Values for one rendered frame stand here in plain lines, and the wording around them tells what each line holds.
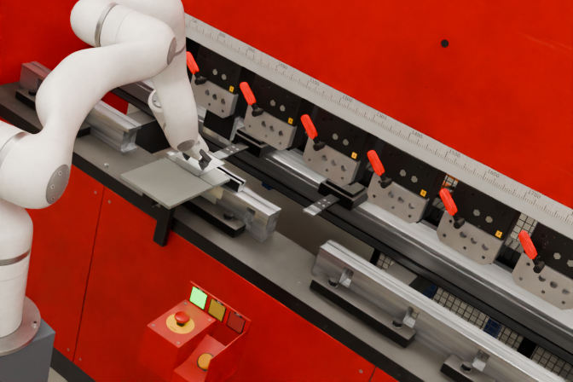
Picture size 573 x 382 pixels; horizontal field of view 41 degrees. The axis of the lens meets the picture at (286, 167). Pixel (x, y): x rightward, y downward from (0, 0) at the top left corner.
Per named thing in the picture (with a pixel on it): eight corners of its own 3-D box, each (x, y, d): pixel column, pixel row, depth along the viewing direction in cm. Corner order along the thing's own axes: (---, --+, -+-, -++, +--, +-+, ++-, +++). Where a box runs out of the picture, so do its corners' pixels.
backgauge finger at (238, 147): (199, 153, 231) (202, 138, 228) (249, 133, 251) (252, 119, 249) (228, 171, 226) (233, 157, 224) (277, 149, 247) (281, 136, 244)
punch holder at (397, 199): (364, 198, 193) (384, 141, 185) (379, 188, 200) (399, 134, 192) (415, 227, 187) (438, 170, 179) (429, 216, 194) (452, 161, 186)
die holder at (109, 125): (18, 89, 259) (21, 63, 255) (32, 85, 264) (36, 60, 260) (123, 155, 240) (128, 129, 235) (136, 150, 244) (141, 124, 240)
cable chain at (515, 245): (424, 213, 232) (428, 202, 230) (431, 207, 237) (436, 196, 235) (558, 288, 215) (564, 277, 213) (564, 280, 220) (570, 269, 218)
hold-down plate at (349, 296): (309, 287, 205) (312, 279, 204) (319, 280, 210) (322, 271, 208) (404, 349, 194) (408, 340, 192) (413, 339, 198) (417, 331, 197)
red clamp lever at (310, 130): (303, 114, 192) (320, 149, 192) (311, 111, 195) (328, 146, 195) (298, 118, 193) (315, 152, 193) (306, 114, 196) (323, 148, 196)
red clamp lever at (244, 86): (241, 82, 199) (257, 115, 199) (250, 78, 203) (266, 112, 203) (236, 84, 201) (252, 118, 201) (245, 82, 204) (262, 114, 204)
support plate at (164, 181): (119, 177, 206) (120, 174, 206) (182, 153, 227) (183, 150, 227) (168, 209, 199) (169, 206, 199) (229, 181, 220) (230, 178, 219)
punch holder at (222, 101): (187, 98, 217) (199, 44, 209) (205, 92, 223) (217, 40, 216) (227, 121, 211) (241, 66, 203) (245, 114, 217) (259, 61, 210)
